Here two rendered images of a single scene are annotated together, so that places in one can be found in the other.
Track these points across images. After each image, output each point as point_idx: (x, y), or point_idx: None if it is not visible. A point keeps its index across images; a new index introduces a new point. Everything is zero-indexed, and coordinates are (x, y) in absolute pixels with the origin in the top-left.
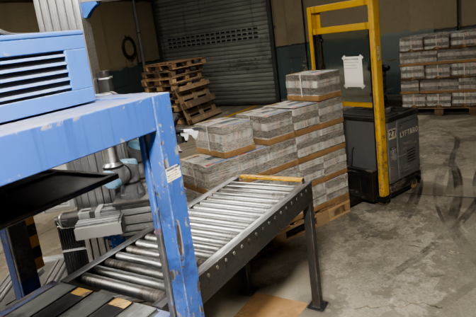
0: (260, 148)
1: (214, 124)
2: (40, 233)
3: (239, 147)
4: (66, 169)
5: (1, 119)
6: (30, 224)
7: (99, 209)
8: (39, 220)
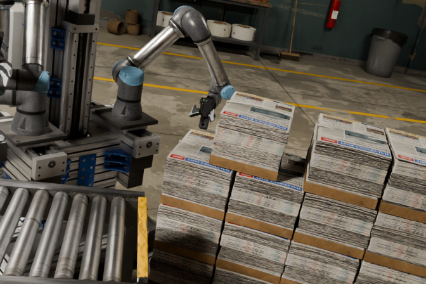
0: (283, 186)
1: (241, 106)
2: (150, 131)
3: (244, 161)
4: (11, 56)
5: None
6: None
7: (2, 121)
8: (175, 120)
